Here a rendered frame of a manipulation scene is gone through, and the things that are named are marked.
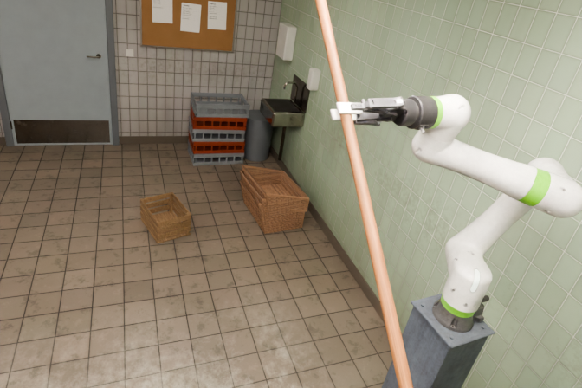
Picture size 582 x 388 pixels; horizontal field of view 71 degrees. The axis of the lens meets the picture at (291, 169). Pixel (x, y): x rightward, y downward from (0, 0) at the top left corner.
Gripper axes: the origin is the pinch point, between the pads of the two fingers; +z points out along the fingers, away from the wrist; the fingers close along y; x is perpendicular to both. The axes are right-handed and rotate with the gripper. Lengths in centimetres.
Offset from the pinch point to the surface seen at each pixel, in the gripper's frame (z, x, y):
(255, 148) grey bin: -90, 138, 359
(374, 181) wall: -120, 32, 173
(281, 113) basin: -93, 139, 267
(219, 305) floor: -4, -38, 228
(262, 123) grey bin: -95, 159, 332
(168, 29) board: 7, 259, 305
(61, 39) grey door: 112, 247, 318
